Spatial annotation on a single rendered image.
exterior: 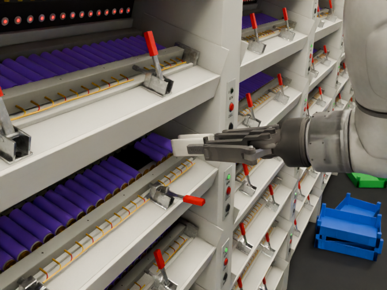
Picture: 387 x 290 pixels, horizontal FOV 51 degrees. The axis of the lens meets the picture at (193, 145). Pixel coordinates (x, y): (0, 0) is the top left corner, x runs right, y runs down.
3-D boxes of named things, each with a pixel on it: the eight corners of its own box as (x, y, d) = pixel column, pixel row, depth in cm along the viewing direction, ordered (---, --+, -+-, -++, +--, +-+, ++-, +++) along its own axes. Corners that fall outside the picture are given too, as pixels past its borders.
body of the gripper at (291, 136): (315, 110, 62) (258, 113, 67) (302, 126, 55) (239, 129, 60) (320, 155, 64) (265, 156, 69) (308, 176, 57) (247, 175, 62)
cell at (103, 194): (80, 180, 66) (110, 199, 64) (72, 184, 65) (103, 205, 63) (82, 171, 65) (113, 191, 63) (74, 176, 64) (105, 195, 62)
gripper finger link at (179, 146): (211, 154, 68) (209, 156, 67) (175, 155, 71) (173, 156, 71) (207, 137, 67) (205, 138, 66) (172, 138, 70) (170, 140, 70)
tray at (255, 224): (288, 198, 156) (302, 170, 149) (224, 300, 106) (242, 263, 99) (242, 174, 162) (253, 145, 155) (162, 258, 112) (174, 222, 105)
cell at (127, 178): (104, 166, 71) (133, 184, 69) (97, 170, 70) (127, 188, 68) (106, 158, 70) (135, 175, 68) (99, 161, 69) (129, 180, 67)
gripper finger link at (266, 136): (274, 155, 63) (272, 159, 62) (208, 158, 67) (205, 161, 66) (271, 132, 62) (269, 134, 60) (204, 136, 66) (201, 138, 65)
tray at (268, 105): (297, 103, 141) (314, 67, 135) (230, 168, 92) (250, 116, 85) (246, 80, 147) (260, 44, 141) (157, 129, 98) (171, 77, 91)
